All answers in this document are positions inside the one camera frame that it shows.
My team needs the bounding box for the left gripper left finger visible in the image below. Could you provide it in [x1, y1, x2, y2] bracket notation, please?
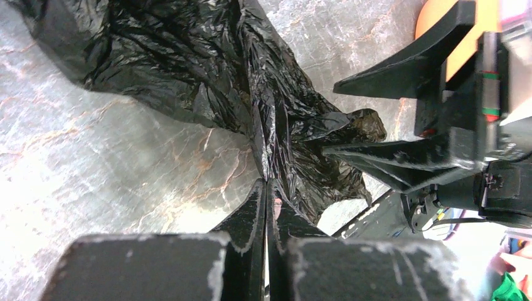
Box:
[41, 180, 266, 300]

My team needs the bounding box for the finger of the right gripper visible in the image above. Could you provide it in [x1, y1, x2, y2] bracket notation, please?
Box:
[323, 139, 474, 193]
[333, 1, 475, 99]

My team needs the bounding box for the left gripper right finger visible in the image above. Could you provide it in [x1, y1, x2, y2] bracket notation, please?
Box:
[266, 179, 474, 300]

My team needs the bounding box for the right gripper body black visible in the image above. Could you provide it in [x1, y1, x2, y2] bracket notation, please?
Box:
[413, 32, 531, 229]

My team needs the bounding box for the black plastic trash bag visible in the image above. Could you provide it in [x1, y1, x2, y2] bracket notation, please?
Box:
[11, 1, 386, 222]

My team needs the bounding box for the orange trash bin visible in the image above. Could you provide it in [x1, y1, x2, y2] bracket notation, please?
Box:
[414, 0, 501, 82]

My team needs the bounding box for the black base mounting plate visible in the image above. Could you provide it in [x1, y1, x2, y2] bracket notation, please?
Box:
[331, 190, 421, 240]

